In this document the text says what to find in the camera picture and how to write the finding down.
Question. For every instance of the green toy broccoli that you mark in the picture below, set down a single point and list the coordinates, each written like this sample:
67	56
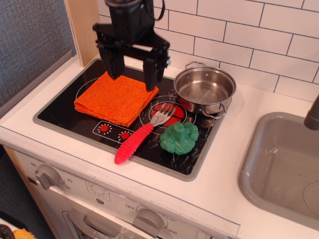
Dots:
179	138

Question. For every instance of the stainless steel pot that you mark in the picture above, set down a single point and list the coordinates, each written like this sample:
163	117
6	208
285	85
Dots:
204	90

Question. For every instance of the grey timer knob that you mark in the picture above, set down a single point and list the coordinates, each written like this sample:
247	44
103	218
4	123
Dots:
47	176

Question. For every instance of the grey oven temperature knob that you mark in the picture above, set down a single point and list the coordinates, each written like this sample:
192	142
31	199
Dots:
148	222

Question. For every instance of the black toy stove top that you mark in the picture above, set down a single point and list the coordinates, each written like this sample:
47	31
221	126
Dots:
60	115

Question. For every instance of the yellow and black object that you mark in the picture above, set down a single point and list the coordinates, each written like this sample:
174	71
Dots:
7	233

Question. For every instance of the grey oven door handle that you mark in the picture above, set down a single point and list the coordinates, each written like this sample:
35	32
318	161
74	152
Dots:
95	226

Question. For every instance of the fork with red handle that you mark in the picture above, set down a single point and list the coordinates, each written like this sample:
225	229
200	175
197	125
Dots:
129	147

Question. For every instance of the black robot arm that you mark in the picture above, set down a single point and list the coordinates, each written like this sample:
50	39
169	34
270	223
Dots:
131	33

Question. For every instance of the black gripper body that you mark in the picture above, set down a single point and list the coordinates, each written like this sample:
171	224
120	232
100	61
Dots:
132	29

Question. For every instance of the grey faucet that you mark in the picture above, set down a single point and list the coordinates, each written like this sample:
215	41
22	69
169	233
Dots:
311	120

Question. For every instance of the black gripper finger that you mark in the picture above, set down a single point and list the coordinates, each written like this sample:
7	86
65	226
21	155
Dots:
113	59
153	73

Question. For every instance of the grey plastic sink basin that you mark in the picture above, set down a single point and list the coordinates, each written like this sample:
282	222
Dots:
280	171

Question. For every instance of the orange knitted cloth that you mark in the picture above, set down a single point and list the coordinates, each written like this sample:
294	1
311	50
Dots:
118	101

